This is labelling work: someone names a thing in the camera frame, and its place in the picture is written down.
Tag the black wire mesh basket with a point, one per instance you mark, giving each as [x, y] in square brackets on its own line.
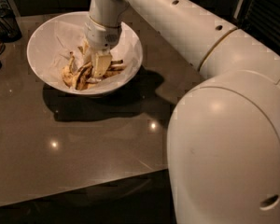
[9, 29]

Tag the ripe spotted banana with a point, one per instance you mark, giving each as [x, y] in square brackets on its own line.
[81, 76]

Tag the left spotted banana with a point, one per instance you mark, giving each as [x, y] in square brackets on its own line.
[67, 71]

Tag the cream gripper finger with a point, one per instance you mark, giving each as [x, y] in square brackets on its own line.
[101, 60]
[86, 52]

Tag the right spotted banana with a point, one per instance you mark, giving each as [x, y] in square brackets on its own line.
[115, 68]

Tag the white ceramic bowl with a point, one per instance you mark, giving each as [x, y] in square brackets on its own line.
[53, 34]

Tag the white paper bowl liner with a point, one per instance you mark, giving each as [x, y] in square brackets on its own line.
[59, 38]

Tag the black louvered appliance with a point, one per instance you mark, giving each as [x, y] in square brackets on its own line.
[261, 19]

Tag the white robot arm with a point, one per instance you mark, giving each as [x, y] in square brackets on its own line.
[223, 139]

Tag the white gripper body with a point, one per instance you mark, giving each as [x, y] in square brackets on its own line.
[101, 36]

